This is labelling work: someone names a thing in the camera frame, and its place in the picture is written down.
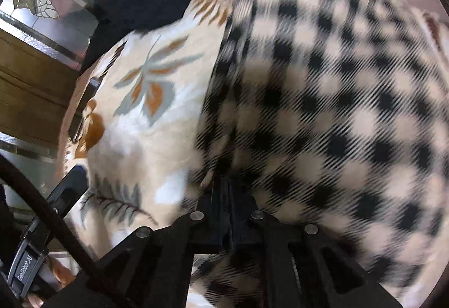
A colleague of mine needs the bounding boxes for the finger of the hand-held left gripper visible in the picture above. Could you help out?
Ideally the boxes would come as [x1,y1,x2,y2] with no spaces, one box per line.
[30,165,89,246]
[68,77,103,144]

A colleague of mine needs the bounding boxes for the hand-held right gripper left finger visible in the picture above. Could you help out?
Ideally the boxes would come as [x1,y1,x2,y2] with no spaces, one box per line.
[45,175,227,308]

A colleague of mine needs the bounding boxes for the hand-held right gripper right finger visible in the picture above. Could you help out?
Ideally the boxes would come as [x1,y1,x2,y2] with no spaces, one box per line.
[226,181,404,308]

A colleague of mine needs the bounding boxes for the black beige checked garment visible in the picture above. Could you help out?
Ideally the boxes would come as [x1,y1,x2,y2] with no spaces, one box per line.
[180,0,449,308]

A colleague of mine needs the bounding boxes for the person's left hand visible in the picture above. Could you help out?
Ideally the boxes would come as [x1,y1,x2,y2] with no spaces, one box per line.
[25,254,77,308]

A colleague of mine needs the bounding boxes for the wooden glass door cabinet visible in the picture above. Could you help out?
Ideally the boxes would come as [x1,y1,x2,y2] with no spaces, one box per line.
[0,0,103,158]

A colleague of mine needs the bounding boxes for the leaf printed cream blanket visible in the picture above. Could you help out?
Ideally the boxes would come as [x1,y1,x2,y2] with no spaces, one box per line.
[61,0,449,308]

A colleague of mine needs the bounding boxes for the black cable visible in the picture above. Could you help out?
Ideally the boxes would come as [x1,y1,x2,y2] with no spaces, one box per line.
[0,155,122,308]

